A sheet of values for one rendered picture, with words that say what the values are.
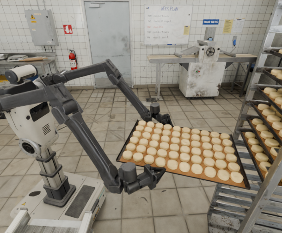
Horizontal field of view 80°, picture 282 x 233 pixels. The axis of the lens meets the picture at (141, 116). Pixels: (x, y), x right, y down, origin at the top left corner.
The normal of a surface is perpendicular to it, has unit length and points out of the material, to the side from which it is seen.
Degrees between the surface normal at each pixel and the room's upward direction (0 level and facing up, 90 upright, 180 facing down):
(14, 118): 90
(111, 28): 90
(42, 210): 0
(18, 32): 90
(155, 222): 0
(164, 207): 0
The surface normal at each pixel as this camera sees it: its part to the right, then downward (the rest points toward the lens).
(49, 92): -0.32, 0.35
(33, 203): 0.00, -0.87
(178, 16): 0.06, 0.49
